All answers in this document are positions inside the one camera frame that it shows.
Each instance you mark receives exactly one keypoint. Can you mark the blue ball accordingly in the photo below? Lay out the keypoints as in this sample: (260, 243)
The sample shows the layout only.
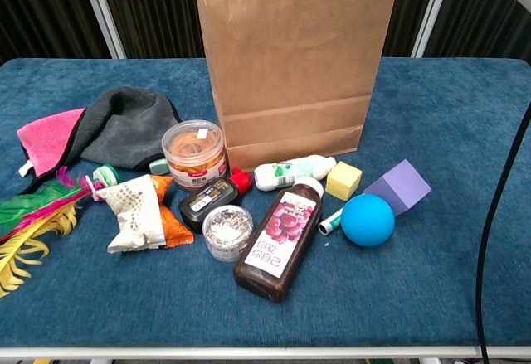
(368, 220)

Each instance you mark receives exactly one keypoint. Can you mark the purple foam cube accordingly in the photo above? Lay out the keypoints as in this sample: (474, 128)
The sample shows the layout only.
(404, 185)

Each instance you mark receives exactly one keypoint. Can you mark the white orange snack packet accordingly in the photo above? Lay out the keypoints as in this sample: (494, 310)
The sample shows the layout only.
(132, 215)

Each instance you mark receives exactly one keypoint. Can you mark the brown paper bag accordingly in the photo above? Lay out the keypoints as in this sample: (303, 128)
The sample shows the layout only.
(290, 69)

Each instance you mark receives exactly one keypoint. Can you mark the small white bottle green print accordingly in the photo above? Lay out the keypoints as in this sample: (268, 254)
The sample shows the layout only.
(290, 171)

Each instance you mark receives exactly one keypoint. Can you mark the black ink bottle red cap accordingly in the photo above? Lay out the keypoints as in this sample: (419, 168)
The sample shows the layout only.
(207, 204)

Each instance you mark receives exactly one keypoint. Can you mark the dark juice bottle grape label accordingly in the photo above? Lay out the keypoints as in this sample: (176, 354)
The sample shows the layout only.
(278, 235)

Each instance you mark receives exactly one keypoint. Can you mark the clear jar of rubber bands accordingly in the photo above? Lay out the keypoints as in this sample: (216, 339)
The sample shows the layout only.
(195, 152)

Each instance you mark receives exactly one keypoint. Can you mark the small clear tub silver pins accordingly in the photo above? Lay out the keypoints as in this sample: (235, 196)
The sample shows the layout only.
(227, 231)

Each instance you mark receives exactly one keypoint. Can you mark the yellow sponge cube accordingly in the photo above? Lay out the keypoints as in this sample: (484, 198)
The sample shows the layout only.
(342, 181)

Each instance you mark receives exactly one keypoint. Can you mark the teal white marker black cap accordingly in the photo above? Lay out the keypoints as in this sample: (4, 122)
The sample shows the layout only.
(331, 221)

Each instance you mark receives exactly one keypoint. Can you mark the small green eraser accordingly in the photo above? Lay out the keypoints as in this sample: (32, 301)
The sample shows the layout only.
(158, 168)

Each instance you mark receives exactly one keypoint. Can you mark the grey and pink microfiber cloth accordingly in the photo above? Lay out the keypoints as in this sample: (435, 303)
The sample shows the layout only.
(124, 132)

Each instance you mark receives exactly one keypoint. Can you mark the blue felt table mat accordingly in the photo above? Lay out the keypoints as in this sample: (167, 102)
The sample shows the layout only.
(435, 103)

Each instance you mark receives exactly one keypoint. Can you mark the black pleated partition panel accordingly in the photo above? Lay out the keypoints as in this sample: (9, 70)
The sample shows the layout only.
(41, 7)
(406, 7)
(477, 28)
(157, 7)

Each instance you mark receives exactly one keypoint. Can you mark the colourful feather shuttlecock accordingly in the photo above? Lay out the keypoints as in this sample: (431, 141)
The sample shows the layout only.
(37, 206)

